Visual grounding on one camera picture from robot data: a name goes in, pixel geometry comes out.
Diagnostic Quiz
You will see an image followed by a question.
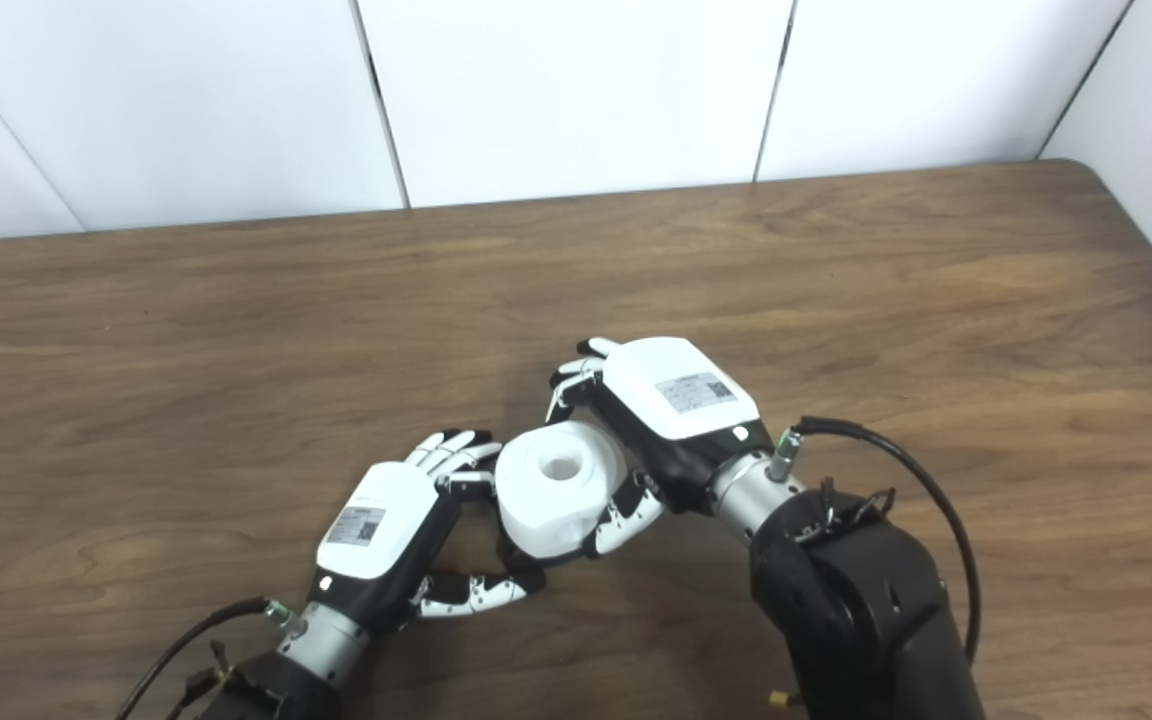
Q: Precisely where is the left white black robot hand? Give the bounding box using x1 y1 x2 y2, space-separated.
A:
308 430 547 633

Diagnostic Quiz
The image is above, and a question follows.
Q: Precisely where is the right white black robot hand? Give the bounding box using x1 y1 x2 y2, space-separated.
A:
546 337 775 559

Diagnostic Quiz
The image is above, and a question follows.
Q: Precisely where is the black flanged holder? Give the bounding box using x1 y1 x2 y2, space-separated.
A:
496 535 549 591

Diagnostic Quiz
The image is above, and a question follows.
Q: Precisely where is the round white plastic piece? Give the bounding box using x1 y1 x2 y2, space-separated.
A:
494 420 629 561

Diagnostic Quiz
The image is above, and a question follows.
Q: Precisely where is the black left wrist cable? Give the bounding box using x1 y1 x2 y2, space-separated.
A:
116 597 297 720

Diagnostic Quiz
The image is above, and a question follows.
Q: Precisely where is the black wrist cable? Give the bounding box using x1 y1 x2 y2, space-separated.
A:
771 416 982 666
116 597 297 720

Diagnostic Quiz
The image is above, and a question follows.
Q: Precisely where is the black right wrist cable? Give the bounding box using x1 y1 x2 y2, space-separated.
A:
771 416 982 666

